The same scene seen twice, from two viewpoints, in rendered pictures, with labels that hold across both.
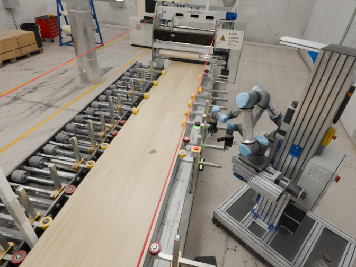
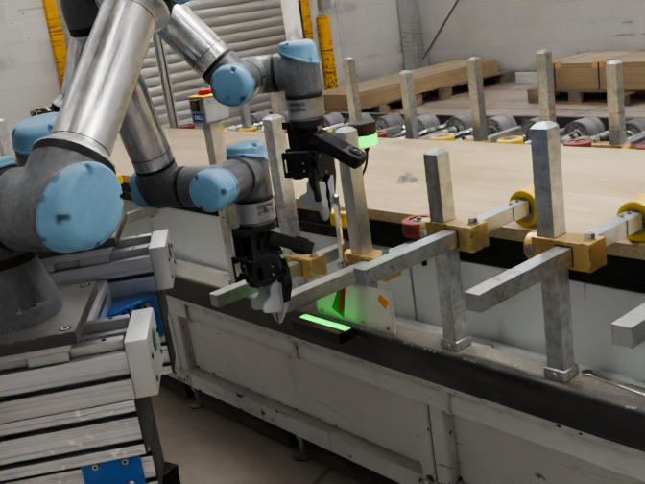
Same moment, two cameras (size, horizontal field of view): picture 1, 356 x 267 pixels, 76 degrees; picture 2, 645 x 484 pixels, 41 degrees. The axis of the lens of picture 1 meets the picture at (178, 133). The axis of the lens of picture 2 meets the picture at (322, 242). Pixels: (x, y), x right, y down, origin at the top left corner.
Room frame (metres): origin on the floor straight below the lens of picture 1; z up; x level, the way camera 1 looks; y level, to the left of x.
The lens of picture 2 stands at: (3.12, -1.64, 1.43)
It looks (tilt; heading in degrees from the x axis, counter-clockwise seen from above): 16 degrees down; 132
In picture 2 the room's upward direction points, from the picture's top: 8 degrees counter-clockwise
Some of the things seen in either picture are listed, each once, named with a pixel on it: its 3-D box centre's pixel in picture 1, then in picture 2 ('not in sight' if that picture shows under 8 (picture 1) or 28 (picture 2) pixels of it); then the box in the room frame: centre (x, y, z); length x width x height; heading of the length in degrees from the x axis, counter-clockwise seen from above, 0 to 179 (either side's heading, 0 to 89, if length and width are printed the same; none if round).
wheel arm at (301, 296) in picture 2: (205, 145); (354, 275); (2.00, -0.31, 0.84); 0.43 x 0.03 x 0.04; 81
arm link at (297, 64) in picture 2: (215, 112); (298, 69); (1.96, -0.35, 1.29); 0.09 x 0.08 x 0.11; 31
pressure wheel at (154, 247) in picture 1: (154, 250); not in sight; (0.80, 0.10, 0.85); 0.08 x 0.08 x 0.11
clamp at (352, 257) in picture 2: not in sight; (370, 262); (1.99, -0.24, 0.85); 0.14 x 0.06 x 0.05; 171
